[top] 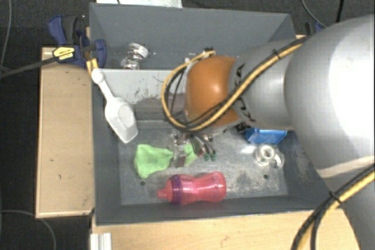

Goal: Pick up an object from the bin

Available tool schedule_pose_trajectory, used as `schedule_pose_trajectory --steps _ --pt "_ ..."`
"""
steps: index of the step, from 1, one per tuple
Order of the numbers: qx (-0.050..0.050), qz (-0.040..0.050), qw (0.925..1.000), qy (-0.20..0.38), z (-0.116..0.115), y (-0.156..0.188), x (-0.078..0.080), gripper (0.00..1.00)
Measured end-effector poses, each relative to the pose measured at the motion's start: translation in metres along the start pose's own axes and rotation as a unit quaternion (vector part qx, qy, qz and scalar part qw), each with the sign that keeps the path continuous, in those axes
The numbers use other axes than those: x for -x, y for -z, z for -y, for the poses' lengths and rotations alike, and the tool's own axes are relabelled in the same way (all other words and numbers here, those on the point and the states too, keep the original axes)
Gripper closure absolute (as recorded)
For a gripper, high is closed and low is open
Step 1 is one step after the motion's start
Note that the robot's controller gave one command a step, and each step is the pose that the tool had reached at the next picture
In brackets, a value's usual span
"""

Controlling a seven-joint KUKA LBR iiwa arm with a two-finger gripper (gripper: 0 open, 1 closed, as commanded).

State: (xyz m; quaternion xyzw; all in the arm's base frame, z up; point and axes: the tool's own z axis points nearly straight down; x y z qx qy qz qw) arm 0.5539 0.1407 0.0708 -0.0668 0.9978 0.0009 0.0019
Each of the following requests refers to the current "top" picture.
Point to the grey metal bin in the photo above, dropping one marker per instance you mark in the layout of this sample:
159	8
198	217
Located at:
181	32

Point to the clear glass stopper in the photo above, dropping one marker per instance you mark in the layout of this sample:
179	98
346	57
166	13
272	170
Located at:
134	55

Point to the clear glass cup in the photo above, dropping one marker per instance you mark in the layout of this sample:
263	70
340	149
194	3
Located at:
266	154

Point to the blue box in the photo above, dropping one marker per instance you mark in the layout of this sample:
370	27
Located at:
265	135

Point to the white plastic scoop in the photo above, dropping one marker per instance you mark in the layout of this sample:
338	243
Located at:
121	118

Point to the pink baby bottle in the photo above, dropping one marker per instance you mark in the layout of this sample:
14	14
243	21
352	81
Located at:
199	187

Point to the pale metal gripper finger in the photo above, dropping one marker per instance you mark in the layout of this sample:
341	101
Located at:
177	146
182	157

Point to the pale wood board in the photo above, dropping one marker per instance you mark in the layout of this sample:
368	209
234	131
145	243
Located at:
64	137

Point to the green cloth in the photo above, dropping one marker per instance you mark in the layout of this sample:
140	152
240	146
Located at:
152	159

